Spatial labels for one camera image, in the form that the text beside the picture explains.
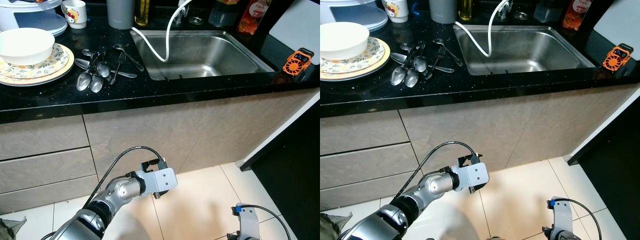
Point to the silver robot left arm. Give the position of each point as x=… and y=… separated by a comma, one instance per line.
x=95, y=210
x=400, y=215

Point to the black cabinet side panel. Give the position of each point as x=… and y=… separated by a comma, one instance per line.
x=620, y=175
x=295, y=190

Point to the olive green cloth bag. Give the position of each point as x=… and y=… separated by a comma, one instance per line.
x=10, y=231
x=332, y=227

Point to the white cabinet edge trim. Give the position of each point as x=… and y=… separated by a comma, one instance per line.
x=600, y=131
x=280, y=134

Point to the beige cabinet drawer front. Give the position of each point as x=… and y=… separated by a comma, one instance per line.
x=360, y=132
x=365, y=165
x=45, y=170
x=40, y=137
x=365, y=192

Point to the orange black handheld fan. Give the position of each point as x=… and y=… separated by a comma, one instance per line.
x=295, y=62
x=616, y=57

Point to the stainless steel sink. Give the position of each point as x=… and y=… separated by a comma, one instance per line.
x=210, y=52
x=530, y=47

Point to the round steel hole cap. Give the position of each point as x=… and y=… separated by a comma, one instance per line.
x=196, y=21
x=520, y=15

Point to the long steel teaspoon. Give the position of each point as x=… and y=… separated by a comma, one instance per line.
x=120, y=48
x=440, y=43

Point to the orange juice bottle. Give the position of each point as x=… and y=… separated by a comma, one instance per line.
x=577, y=15
x=252, y=17

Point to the dark translucent plastic container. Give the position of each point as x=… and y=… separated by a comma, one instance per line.
x=547, y=12
x=222, y=15

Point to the white cutting board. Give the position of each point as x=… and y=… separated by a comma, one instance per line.
x=300, y=25
x=622, y=22

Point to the white bowl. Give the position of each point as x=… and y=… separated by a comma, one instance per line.
x=347, y=40
x=25, y=45

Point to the steel faucet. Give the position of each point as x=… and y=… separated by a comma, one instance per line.
x=182, y=12
x=506, y=9

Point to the large steel serving spoon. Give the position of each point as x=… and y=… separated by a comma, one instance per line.
x=81, y=63
x=397, y=58

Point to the floral print plate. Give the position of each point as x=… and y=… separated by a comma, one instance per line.
x=60, y=62
x=377, y=55

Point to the yellow oil bottle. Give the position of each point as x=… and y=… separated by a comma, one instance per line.
x=465, y=10
x=142, y=14

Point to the grey thermos flask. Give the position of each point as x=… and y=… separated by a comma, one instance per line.
x=442, y=11
x=120, y=15

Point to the white tiered plastic rack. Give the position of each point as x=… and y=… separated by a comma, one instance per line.
x=355, y=17
x=35, y=20

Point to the white cartoon print mug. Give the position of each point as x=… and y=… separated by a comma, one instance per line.
x=75, y=17
x=397, y=12

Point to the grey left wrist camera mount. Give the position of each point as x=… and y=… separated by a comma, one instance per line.
x=162, y=181
x=475, y=175

